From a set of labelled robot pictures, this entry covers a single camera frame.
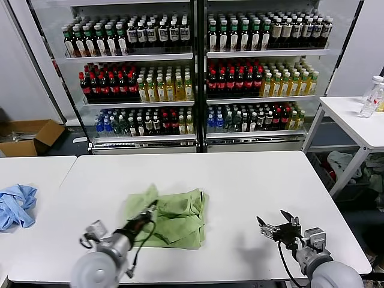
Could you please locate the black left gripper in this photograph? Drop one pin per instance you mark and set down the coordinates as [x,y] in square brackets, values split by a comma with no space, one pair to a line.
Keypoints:
[138,223]

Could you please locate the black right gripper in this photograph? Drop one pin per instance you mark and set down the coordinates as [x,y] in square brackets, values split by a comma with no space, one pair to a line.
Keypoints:
[288,233]

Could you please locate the light green printed t-shirt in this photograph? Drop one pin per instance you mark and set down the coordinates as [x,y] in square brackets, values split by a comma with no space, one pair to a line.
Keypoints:
[180,216]

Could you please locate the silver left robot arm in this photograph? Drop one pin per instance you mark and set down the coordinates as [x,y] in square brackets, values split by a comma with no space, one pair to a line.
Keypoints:
[117,243]

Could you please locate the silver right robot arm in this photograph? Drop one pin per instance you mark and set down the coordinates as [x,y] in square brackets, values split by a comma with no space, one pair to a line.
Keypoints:
[312,261]

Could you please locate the pale green clothes pile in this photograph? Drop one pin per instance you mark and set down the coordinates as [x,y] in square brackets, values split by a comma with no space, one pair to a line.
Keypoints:
[375,180]

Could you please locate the glass beverage display cabinet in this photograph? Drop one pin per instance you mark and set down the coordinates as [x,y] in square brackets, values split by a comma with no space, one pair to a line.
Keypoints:
[255,145]
[144,147]

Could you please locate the white cabinet shelf board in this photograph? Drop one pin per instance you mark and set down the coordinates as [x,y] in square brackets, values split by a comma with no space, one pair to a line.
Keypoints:
[261,100]
[138,103]
[129,58]
[144,138]
[267,53]
[255,135]

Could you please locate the red cloth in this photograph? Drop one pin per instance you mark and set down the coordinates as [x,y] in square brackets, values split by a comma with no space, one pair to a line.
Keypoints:
[328,172]

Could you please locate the grey plastic crate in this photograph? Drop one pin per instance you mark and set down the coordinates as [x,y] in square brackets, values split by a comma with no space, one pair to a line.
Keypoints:
[316,163]

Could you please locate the white cap dark drink bottle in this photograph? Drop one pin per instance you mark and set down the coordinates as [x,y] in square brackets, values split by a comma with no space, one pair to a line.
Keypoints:
[244,123]
[157,126]
[261,121]
[149,126]
[269,121]
[132,129]
[253,123]
[140,128]

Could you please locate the red cap cola bottle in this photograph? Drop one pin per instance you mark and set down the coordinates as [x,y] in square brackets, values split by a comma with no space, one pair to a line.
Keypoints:
[103,90]
[211,85]
[249,85]
[174,124]
[166,124]
[113,90]
[285,120]
[221,85]
[230,85]
[132,89]
[122,89]
[85,90]
[239,85]
[258,84]
[277,120]
[94,90]

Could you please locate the white cap yellow drink bottle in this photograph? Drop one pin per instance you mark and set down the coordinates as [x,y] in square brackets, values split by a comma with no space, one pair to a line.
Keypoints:
[300,121]
[182,127]
[189,127]
[292,122]

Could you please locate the green tinted water bottle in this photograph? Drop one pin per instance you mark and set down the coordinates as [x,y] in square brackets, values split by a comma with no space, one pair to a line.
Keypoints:
[229,123]
[124,127]
[237,123]
[116,127]

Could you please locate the dark storage bin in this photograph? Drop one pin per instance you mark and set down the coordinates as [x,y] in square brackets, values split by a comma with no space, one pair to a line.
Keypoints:
[360,195]

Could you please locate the white crumpled garment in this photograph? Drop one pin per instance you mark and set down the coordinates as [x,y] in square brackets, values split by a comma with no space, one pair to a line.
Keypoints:
[342,163]

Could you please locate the blue water bottle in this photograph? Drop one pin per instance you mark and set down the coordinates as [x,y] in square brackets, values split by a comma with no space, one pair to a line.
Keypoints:
[107,127]
[99,127]
[211,124]
[220,123]

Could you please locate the small white flat object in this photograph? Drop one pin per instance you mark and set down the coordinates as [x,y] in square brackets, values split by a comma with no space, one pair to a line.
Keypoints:
[80,139]

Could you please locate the white side table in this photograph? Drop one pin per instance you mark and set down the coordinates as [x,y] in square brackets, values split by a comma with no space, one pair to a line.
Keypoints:
[345,117]

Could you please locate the open cardboard box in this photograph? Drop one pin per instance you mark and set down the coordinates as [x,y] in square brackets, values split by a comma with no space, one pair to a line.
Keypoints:
[45,135]

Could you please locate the light blue crumpled garment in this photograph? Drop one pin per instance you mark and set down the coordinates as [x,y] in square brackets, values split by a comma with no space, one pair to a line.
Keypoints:
[18,207]

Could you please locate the metal rods bundle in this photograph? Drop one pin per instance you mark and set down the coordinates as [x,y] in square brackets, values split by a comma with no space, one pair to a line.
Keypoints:
[22,136]

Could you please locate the clear plastic bottle white cap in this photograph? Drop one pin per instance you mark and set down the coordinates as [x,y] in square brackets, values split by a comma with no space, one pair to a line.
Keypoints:
[372,108]
[371,88]

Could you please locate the yellow liquid plastic bottle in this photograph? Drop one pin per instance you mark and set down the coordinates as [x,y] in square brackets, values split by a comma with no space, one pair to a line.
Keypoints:
[381,106]

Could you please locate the green cap brown tea bottle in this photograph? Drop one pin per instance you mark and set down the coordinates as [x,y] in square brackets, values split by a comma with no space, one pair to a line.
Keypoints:
[214,40]
[223,40]
[80,47]
[111,45]
[70,48]
[265,39]
[122,44]
[255,40]
[90,46]
[234,40]
[244,40]
[101,45]

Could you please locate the navy label dark drink bottle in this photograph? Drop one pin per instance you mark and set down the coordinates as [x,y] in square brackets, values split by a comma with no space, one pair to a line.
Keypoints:
[174,34]
[151,35]
[163,34]
[184,33]
[307,30]
[327,30]
[132,36]
[297,31]
[317,30]
[142,36]

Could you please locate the beige label dark drink bottle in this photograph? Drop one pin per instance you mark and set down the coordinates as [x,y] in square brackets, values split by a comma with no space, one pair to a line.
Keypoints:
[277,31]
[287,31]

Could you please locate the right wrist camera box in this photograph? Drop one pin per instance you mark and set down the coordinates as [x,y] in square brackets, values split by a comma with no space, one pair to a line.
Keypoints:
[315,237]

